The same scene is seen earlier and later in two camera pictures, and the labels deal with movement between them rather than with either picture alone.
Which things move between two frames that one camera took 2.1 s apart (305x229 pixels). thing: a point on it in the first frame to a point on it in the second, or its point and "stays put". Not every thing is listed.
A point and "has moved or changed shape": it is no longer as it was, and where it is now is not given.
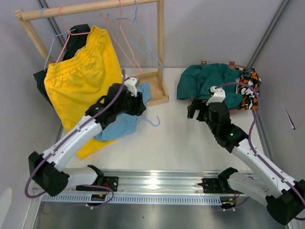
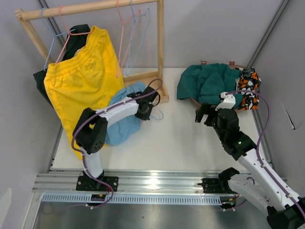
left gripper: [139, 107] to [147, 117]
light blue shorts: [125, 123] has moved or changed shape
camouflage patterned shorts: [249, 98] stays put
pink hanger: [69, 33] stays put
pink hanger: [119, 24] to [138, 11]
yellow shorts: [84, 76] stays put
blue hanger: [154, 124] to [157, 118]
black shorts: [77, 36] stays put
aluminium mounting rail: [148, 182] stays put
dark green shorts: [195, 81] stays put
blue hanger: [136, 21] to [134, 19]
